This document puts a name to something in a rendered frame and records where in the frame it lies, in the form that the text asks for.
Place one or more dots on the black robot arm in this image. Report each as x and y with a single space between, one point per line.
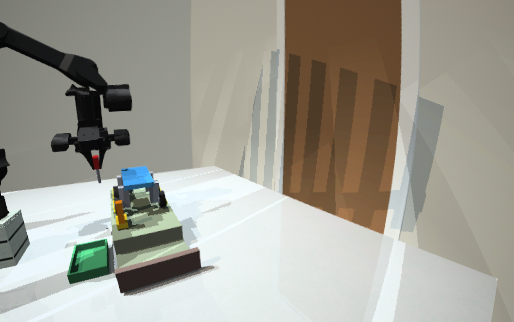
81 70

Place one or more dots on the green tray floor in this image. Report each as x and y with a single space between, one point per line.
90 258

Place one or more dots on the red-headed stop pin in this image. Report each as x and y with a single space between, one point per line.
96 167

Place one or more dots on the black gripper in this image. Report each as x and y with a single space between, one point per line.
61 141

